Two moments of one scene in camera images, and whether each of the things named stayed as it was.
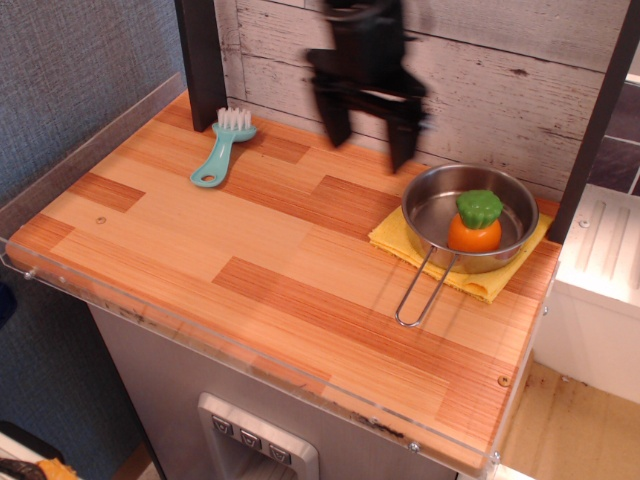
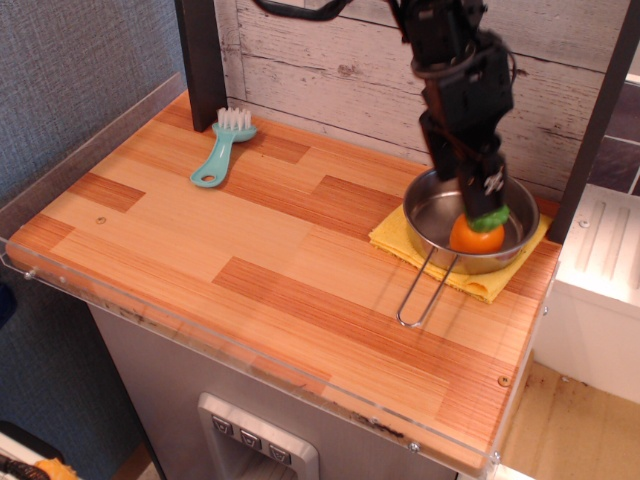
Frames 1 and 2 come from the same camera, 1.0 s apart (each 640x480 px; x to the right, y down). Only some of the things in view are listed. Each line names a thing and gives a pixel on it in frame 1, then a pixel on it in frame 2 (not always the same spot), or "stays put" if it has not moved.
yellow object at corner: [55, 470] stays put
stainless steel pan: [430, 203] stays put
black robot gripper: [365, 62] -> [469, 91]
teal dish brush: [233, 123] stays put
